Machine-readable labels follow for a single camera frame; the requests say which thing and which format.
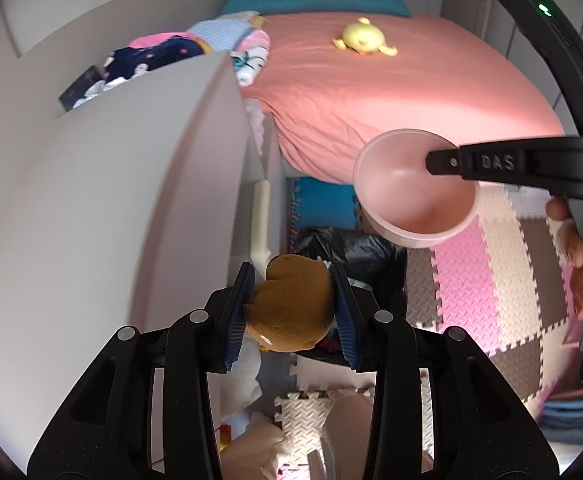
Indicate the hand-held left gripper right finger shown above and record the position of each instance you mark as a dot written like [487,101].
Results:
[344,320]

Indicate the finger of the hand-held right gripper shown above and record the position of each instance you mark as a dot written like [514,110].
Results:
[446,162]

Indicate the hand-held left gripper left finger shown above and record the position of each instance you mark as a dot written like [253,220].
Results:
[239,320]

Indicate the pink bowl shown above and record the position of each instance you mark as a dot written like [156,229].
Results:
[411,205]

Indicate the black trash bag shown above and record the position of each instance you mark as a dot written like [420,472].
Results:
[361,255]

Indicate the person's right hand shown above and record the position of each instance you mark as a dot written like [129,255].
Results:
[574,250]

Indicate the white fabric bundle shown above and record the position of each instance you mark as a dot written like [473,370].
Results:
[241,380]

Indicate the bed with pink sheet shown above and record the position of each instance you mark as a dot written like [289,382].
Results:
[371,100]

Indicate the yellow plush duck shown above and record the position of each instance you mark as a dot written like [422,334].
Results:
[364,35]

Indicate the white wardrobe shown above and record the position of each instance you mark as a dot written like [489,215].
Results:
[471,0]

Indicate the white and pink garment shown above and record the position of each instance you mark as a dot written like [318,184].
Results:
[254,50]

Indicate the blue folded cloths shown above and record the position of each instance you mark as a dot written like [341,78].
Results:
[571,412]

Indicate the light blue striped cloth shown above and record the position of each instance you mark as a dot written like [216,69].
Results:
[221,27]

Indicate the white cloth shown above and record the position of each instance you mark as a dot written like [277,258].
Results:
[96,91]

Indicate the navy patterned garment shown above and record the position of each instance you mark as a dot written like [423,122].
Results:
[161,52]

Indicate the dark book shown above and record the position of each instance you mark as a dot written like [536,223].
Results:
[78,90]

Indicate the cream padded post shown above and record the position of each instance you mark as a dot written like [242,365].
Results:
[260,220]

